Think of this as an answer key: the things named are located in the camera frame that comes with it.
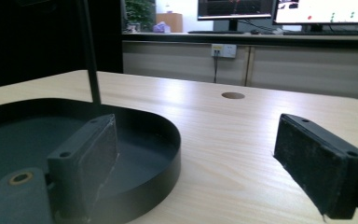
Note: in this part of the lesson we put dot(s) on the bright computer monitor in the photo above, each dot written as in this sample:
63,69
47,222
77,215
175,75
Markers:
324,11

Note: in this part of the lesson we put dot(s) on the purple tissue pack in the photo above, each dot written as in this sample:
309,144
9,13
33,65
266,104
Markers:
161,28

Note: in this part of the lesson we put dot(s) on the white wall socket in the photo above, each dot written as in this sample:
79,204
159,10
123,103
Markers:
223,50

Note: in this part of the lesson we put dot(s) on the brown cardboard box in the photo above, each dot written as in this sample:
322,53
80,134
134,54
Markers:
170,21

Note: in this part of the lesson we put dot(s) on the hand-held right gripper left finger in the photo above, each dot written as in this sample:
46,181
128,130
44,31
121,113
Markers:
84,168

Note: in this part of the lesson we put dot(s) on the black keyboard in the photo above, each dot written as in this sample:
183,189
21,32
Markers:
321,32

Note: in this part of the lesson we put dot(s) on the black metal pole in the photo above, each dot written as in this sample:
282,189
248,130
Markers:
90,53

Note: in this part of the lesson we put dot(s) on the round black tray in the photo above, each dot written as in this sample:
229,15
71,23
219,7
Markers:
143,161

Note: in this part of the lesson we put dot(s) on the dark computer monitor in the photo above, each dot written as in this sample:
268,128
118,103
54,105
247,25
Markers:
234,9

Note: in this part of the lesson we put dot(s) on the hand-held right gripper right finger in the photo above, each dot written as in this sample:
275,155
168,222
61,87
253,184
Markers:
317,161

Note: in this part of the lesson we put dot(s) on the green potted plant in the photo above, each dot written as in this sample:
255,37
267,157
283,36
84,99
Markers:
140,12

